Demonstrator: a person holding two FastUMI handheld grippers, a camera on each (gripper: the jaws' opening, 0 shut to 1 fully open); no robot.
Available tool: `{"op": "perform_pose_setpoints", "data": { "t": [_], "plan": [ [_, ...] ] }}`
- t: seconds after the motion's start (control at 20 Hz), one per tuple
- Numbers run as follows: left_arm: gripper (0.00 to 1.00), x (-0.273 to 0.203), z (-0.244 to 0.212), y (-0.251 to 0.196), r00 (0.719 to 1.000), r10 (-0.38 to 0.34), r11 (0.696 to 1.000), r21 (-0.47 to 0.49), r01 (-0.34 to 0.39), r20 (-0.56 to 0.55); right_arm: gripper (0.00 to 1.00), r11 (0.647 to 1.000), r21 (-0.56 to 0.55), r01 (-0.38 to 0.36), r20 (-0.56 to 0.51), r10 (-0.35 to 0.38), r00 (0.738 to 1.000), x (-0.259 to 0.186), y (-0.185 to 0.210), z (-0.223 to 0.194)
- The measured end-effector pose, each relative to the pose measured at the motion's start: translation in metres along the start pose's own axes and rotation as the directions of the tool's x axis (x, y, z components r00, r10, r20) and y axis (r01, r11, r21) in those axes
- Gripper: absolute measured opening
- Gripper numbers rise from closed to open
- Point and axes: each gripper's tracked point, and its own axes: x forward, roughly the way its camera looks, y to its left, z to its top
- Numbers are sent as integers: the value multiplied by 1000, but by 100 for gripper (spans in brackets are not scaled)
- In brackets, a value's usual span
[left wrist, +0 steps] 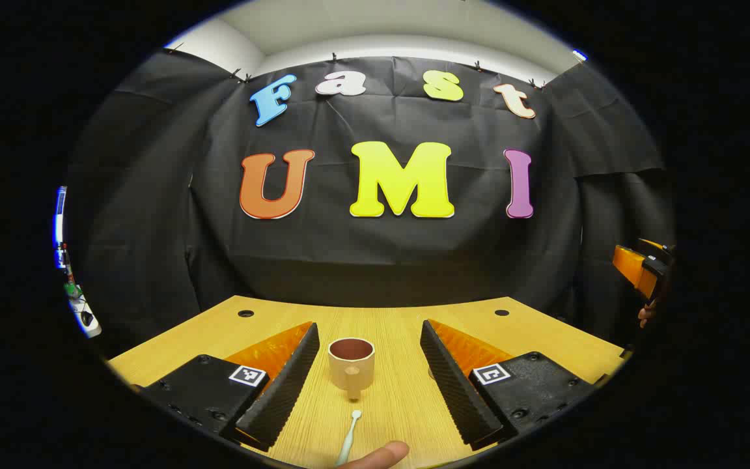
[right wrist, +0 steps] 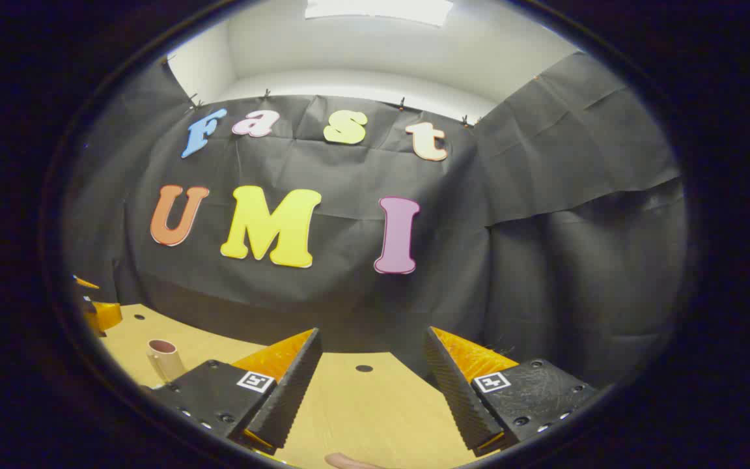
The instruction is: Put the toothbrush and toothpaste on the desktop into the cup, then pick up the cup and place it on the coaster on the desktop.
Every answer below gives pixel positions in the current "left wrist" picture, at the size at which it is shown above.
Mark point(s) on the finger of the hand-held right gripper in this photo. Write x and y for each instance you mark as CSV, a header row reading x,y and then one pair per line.
x,y
632,270
655,246

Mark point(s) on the beige cup with brown inside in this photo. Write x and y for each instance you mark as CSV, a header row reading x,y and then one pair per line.
x,y
351,368

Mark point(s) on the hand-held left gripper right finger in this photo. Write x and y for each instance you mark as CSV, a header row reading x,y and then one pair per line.
x,y
453,381

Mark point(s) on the white power strip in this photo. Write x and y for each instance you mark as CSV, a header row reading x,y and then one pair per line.
x,y
85,316

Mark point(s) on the pale green toothbrush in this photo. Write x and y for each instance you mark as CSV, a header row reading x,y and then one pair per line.
x,y
349,440

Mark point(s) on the wooden desktop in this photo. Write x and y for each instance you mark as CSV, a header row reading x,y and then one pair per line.
x,y
388,322

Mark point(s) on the computer monitor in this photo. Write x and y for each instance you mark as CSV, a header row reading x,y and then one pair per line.
x,y
60,225

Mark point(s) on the black backdrop cloth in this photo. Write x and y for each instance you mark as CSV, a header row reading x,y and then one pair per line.
x,y
381,247

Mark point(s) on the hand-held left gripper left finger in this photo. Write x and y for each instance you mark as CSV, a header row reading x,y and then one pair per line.
x,y
287,381

